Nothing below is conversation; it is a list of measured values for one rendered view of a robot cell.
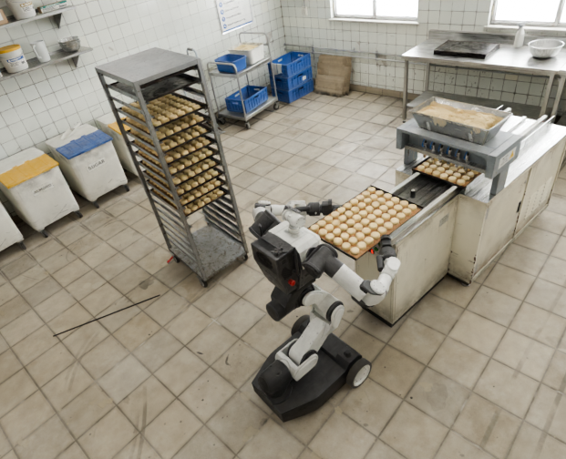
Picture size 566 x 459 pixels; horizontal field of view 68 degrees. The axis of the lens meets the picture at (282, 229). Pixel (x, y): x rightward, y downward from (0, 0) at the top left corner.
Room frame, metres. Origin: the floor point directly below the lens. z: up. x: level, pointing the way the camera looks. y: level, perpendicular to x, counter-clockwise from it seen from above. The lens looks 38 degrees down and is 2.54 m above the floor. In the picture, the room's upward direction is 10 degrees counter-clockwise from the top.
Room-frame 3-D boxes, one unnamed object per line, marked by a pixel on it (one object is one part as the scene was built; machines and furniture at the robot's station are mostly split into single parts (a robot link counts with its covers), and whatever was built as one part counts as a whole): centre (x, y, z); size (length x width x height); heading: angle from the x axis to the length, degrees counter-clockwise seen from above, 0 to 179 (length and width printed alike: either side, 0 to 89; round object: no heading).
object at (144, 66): (2.99, 0.71, 0.93); 0.64 x 0.51 x 1.78; 35
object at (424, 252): (2.19, -0.84, 0.45); 0.70 x 0.34 x 0.90; 125
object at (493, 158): (2.47, -1.26, 1.01); 0.72 x 0.33 x 0.34; 35
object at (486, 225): (2.74, -1.65, 0.42); 1.28 x 0.72 x 0.84; 125
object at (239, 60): (6.04, 0.30, 0.87); 0.40 x 0.30 x 0.16; 45
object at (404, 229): (2.42, -1.43, 0.87); 2.01 x 0.03 x 0.07; 125
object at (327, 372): (1.59, 0.03, 0.19); 0.64 x 0.52 x 0.33; 125
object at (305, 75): (6.79, -0.57, 0.30); 0.60 x 0.40 x 0.20; 132
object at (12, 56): (4.65, 2.38, 1.67); 0.25 x 0.24 x 0.21; 132
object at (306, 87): (6.79, -0.57, 0.10); 0.60 x 0.40 x 0.20; 130
